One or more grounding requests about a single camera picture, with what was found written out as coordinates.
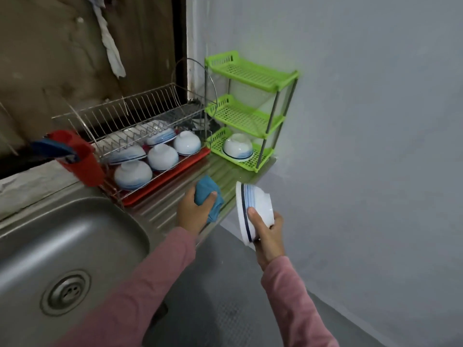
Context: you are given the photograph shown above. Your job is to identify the person's right hand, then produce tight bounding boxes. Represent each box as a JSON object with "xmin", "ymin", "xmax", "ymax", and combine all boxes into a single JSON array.
[{"xmin": 246, "ymin": 207, "xmax": 287, "ymax": 271}]

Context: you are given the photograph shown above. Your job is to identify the person's left hand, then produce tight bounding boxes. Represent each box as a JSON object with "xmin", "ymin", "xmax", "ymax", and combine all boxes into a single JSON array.
[{"xmin": 177, "ymin": 186, "xmax": 218, "ymax": 236}]

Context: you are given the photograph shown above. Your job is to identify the blue cleaning cloth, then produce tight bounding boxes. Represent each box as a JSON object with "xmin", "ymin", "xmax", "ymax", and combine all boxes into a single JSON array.
[{"xmin": 193, "ymin": 174, "xmax": 226, "ymax": 224}]

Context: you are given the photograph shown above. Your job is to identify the stack of white bowls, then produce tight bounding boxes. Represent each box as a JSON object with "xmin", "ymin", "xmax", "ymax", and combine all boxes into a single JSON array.
[{"xmin": 235, "ymin": 181, "xmax": 276, "ymax": 251}]

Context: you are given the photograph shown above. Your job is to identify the blue rice paddle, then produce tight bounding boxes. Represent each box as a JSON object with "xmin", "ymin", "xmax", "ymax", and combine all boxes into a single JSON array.
[{"xmin": 30, "ymin": 137, "xmax": 78, "ymax": 162}]

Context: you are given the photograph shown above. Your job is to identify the person's right forearm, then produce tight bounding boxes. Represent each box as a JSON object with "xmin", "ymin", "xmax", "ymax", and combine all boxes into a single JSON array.
[{"xmin": 260, "ymin": 255, "xmax": 341, "ymax": 347}]

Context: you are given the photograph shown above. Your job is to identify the person's left forearm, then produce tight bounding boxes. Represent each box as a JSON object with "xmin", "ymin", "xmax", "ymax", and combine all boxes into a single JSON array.
[{"xmin": 54, "ymin": 227, "xmax": 198, "ymax": 347}]

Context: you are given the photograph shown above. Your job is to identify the green plastic shelf rack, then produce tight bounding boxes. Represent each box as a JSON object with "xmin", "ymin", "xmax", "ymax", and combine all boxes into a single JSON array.
[{"xmin": 204, "ymin": 50, "xmax": 300, "ymax": 174}]

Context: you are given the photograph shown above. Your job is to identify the red plastic cutlery cup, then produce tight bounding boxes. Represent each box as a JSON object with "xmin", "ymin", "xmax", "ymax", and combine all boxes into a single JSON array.
[{"xmin": 45, "ymin": 129, "xmax": 108, "ymax": 188}]

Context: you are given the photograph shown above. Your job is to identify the stainless steel sink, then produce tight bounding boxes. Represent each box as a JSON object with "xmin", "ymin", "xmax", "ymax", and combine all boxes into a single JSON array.
[{"xmin": 0, "ymin": 151, "xmax": 277, "ymax": 347}]

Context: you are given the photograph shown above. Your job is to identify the white hanging cloth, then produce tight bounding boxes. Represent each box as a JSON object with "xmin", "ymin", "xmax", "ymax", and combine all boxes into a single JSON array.
[{"xmin": 82, "ymin": 0, "xmax": 127, "ymax": 79}]

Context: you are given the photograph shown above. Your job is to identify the weathered wooden board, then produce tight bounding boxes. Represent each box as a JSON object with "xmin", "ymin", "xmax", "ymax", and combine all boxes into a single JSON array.
[{"xmin": 0, "ymin": 0, "xmax": 188, "ymax": 179}]

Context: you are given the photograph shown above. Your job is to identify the wire dish rack red tray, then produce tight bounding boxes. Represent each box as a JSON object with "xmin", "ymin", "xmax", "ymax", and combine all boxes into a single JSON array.
[{"xmin": 100, "ymin": 144, "xmax": 213, "ymax": 208}]

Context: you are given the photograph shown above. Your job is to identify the metal wire dish rack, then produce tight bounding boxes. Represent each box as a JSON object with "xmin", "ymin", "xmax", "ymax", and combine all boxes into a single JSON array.
[{"xmin": 51, "ymin": 57, "xmax": 219, "ymax": 207}]

